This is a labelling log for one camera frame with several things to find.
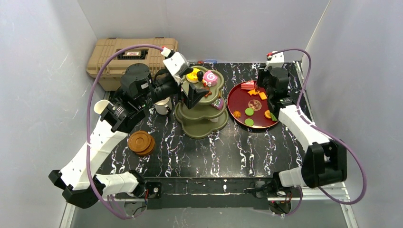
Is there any yellow frosted donut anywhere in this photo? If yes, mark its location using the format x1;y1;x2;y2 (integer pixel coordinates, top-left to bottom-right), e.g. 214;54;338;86
186;68;201;83

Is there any pink swirl roll cake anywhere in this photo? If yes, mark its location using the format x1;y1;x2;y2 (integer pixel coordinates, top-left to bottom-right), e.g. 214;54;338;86
202;71;219;87

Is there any green three-tier dessert stand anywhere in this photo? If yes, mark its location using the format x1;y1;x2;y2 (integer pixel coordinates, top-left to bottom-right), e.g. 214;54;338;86
174;66;229;139

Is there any purple cake slice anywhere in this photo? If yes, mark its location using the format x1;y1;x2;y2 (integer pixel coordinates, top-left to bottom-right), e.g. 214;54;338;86
211;97;225;110

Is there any red layered cake slice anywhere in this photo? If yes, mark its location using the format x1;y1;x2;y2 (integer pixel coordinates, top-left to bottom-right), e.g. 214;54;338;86
241;80;255;91

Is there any green layered cake slice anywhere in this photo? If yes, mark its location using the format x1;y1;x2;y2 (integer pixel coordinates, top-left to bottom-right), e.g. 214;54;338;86
270;113;278;122

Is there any blue mug cream interior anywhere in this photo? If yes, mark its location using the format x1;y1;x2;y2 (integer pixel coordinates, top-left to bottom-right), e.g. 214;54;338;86
93;99;110;115

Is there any brown wooden coaster stack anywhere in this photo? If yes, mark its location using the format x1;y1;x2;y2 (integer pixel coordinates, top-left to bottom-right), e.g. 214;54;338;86
128;131;155;157

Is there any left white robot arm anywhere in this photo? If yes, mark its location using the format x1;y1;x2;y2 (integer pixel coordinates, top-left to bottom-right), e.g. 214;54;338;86
48;63;208;209

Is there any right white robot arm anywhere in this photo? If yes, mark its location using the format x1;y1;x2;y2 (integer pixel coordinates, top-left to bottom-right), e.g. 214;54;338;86
254;66;347;192

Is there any yellow square cracker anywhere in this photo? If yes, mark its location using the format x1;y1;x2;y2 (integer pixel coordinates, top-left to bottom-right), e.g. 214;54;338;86
259;92;267;101

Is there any yellow fish shaped cookie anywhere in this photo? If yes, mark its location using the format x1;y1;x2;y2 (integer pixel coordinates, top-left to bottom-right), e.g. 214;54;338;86
248;90;259;96

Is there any tan plastic toolbox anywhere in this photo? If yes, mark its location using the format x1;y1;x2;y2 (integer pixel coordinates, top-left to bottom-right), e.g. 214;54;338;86
86;37;179;92

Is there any round orange flat cookie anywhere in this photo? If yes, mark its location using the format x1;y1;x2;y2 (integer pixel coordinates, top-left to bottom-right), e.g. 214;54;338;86
264;110;271;119

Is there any red blue pen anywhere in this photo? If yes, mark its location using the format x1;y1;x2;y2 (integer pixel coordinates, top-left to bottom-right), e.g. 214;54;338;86
197;59;217;64

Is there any dark red round tray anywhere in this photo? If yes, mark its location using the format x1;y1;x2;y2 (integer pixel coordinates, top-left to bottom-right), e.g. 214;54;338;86
227;81;278;129

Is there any green macaron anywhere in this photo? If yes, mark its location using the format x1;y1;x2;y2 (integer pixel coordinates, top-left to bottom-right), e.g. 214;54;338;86
245;108;254;116
244;118;254;126

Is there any small round yellow cookie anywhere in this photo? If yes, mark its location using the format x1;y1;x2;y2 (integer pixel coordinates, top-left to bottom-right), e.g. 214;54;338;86
232;110;241;118

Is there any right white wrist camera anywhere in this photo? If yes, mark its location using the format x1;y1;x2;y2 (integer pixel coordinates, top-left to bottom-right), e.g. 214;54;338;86
264;51;285;71

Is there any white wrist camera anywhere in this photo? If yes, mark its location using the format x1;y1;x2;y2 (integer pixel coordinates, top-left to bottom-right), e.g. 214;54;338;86
161;46;190;85
264;51;285;71

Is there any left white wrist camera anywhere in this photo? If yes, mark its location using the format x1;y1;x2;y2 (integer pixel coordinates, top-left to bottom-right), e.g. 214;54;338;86
161;46;190;85

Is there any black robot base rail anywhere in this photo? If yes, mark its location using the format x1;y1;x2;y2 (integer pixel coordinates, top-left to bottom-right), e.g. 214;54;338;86
115;176;293;211

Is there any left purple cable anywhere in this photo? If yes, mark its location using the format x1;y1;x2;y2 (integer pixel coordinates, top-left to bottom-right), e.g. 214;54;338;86
86;44;166;220

